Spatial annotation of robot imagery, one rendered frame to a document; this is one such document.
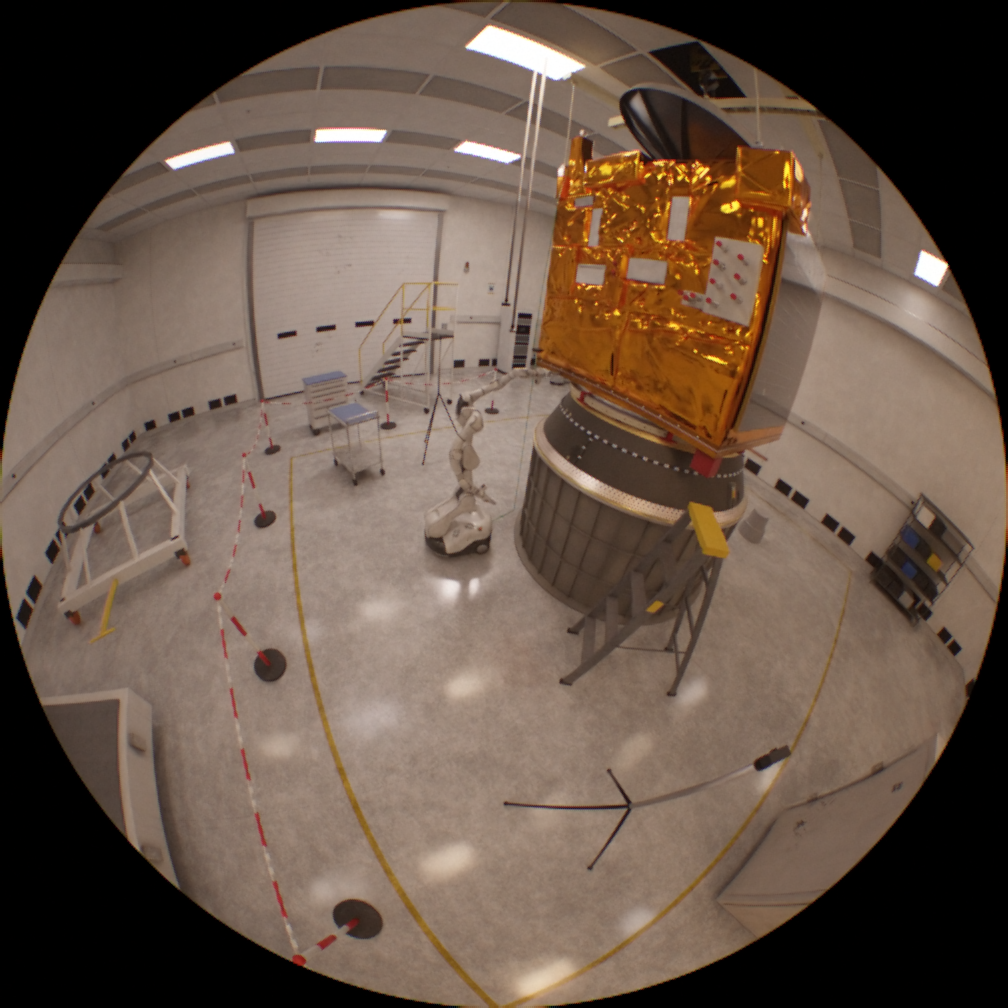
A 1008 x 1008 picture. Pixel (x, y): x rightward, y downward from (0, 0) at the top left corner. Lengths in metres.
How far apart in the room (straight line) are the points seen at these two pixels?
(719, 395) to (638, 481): 0.86
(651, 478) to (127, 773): 4.18
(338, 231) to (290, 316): 2.35
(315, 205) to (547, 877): 10.47
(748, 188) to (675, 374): 1.27
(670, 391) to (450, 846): 3.13
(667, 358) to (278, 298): 8.27
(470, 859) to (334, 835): 0.85
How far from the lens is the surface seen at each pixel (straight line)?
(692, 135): 2.99
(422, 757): 2.46
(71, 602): 5.09
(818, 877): 2.44
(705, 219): 2.33
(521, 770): 2.46
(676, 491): 2.48
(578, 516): 2.64
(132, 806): 2.87
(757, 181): 2.20
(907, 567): 7.51
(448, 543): 3.19
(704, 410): 2.09
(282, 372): 9.17
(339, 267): 9.00
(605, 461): 2.47
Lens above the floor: 2.41
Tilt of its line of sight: 36 degrees down
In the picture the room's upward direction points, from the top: 7 degrees clockwise
